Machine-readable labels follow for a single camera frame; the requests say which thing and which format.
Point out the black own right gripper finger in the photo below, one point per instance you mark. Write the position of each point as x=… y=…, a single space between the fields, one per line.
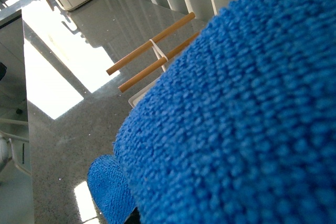
x=134 y=217

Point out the blue microfiber cloth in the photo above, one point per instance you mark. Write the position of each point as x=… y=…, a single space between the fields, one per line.
x=239 y=129

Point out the white rectangular tray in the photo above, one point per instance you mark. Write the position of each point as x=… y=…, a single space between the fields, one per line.
x=135 y=99

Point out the wooden towel rack rod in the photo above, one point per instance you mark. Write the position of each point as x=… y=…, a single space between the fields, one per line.
x=148 y=44

